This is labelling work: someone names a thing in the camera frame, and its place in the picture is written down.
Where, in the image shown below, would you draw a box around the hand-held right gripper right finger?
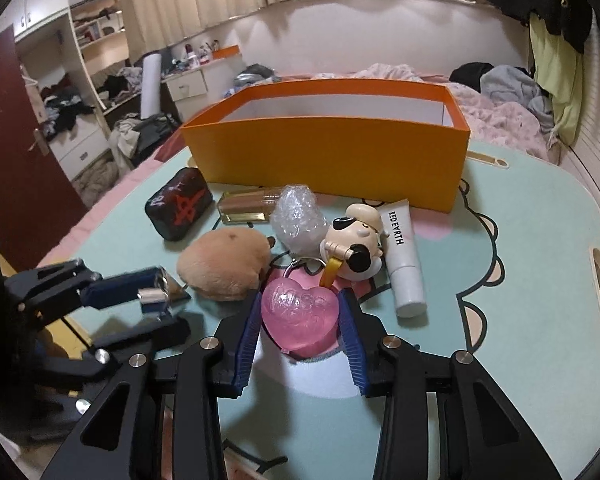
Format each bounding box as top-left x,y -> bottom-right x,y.
336,290 -> 563,480

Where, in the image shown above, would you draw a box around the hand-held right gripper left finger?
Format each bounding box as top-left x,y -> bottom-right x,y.
37,290 -> 264,480

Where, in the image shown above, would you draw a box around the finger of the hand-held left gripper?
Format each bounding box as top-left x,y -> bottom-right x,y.
4,259 -> 171,327
34,316 -> 192,414

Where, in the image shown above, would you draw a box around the small silver metal object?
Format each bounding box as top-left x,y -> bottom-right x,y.
137,267 -> 191,314

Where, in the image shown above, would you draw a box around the pink heart-shaped case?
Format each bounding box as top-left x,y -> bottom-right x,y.
260,280 -> 341,354

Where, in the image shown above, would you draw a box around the cartoon dog figurine keychain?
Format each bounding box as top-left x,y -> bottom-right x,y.
282,203 -> 384,288

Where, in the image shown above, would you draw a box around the orange cardboard box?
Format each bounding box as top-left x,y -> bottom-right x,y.
180,78 -> 473,215

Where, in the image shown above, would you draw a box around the brown plush hamster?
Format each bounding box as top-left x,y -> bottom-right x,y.
176,227 -> 276,302

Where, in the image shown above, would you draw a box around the black case with red print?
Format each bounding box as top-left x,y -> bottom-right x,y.
145,167 -> 215,242

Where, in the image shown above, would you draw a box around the white cosmetic tube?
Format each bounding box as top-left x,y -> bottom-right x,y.
377,198 -> 428,318

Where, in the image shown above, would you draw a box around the light laundry pile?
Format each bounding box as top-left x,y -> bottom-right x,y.
72,157 -> 122,207

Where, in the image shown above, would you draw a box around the clear bubble wrap lump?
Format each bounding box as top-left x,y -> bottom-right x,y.
271,184 -> 329,256

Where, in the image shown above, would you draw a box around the gold cosmetic bottle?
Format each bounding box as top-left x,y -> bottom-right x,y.
216,186 -> 284,225

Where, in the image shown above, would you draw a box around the dark red door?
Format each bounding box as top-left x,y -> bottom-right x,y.
0,25 -> 89,272

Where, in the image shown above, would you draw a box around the dark clothes pile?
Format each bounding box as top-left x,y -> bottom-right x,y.
40,85 -> 97,142

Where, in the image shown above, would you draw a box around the white rolled mat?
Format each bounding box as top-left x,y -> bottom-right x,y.
141,54 -> 166,120

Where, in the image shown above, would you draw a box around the cream nightstand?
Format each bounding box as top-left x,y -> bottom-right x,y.
162,67 -> 214,122

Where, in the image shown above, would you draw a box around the cluster of small bottles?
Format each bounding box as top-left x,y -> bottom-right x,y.
170,40 -> 216,69

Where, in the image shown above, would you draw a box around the grey cloth bundle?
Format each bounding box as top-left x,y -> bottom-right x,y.
235,64 -> 284,86

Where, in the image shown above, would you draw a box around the open white closet shelves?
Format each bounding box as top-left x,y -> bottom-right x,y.
12,0 -> 147,182

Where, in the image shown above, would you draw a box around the pink floral blanket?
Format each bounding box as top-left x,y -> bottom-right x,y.
312,62 -> 552,162

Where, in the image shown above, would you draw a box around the black garment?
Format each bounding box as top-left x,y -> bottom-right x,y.
450,61 -> 496,86

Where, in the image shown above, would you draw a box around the grey-blue garment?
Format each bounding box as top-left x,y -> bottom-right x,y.
480,65 -> 556,134

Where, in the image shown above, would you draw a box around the white padded headboard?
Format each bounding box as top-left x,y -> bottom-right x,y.
240,0 -> 537,84

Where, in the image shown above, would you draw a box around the white slatted panel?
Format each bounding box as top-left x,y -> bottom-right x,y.
555,35 -> 600,197

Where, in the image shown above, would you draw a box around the yellow-green garment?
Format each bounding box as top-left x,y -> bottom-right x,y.
527,12 -> 584,149

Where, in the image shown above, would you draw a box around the black cable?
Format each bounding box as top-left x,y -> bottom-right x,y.
222,437 -> 289,480

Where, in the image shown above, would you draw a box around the metal door handle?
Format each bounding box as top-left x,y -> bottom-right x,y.
29,127 -> 51,157

